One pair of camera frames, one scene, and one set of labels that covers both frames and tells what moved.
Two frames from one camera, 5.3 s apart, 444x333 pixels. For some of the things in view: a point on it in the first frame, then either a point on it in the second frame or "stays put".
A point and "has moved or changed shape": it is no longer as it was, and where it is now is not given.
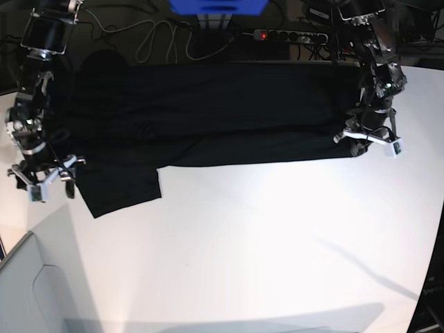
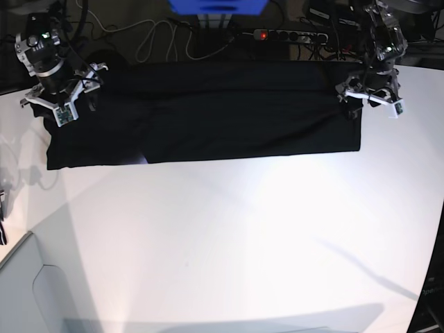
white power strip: (294, 36) stays put
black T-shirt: (118, 122) has moved or changed shape
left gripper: (36, 177) -> (64, 103)
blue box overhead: (218, 7) stays put
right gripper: (374, 125) -> (385, 90)
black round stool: (105, 60) stays put
